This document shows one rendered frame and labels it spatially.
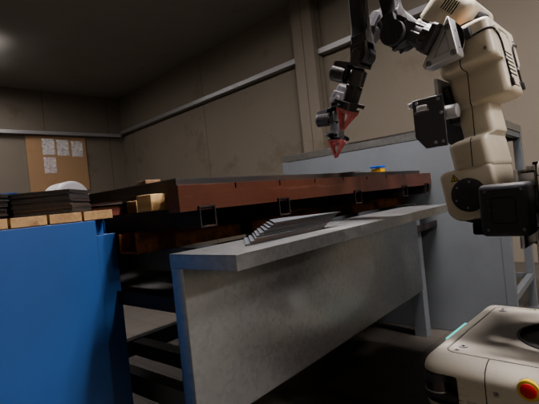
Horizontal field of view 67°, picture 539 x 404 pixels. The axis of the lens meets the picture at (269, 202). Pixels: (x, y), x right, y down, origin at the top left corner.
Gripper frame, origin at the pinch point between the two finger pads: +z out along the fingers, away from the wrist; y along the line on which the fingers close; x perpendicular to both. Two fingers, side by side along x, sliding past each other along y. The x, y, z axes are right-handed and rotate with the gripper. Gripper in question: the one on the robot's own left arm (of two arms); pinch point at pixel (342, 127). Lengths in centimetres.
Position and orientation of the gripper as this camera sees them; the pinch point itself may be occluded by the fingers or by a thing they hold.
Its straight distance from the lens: 148.2
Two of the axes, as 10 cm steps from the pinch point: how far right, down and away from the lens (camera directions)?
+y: -7.0, 0.8, -7.1
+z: -2.3, 9.2, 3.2
